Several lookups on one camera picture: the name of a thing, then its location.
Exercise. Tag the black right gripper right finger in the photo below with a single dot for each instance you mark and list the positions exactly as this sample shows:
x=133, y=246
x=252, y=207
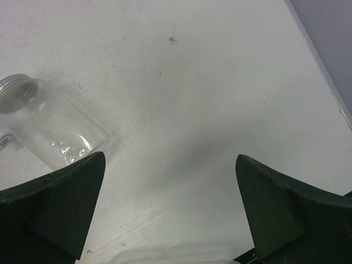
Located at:
x=291, y=221

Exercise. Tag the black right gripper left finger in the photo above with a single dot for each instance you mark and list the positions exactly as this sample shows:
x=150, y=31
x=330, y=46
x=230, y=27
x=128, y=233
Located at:
x=47, y=220

